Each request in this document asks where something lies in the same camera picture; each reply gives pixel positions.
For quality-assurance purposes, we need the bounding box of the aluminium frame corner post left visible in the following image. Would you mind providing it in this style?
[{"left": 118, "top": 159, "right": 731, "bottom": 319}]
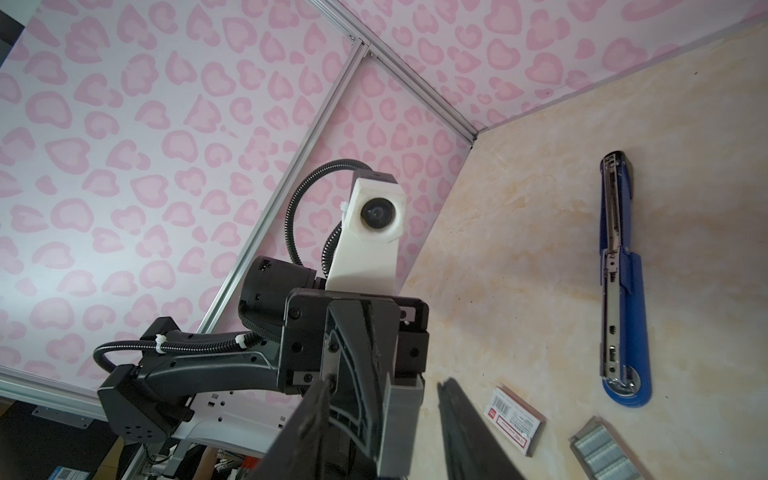
[{"left": 310, "top": 0, "right": 479, "bottom": 145}]

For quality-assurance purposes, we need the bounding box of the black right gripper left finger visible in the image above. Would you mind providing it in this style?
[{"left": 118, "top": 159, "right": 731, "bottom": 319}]
[{"left": 246, "top": 380, "right": 331, "bottom": 480}]

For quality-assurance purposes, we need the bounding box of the red white staple box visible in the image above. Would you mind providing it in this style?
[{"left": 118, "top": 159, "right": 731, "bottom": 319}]
[{"left": 483, "top": 385, "right": 547, "bottom": 457}]

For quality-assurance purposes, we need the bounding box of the silver staple strip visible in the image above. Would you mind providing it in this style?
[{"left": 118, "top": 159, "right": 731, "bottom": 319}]
[{"left": 376, "top": 375, "right": 424, "bottom": 478}]

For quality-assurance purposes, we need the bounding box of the grey staple box tray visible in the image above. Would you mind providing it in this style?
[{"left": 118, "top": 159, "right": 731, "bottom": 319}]
[{"left": 569, "top": 416, "right": 652, "bottom": 480}]

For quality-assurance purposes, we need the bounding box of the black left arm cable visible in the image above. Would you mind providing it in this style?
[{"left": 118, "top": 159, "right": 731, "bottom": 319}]
[{"left": 91, "top": 158, "right": 374, "bottom": 374}]

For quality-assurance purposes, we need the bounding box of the aluminium diagonal frame bar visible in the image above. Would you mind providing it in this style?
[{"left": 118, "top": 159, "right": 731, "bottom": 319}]
[{"left": 197, "top": 39, "right": 368, "bottom": 334}]

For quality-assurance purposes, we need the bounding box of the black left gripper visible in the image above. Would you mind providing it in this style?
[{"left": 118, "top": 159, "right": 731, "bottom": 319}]
[{"left": 278, "top": 288, "right": 429, "bottom": 459}]

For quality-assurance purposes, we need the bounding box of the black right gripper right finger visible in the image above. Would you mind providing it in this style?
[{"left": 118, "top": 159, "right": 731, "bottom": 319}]
[{"left": 437, "top": 378, "right": 523, "bottom": 480}]

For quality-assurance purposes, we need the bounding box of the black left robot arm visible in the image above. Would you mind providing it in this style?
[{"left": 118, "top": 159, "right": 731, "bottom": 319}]
[{"left": 93, "top": 256, "right": 429, "bottom": 458}]

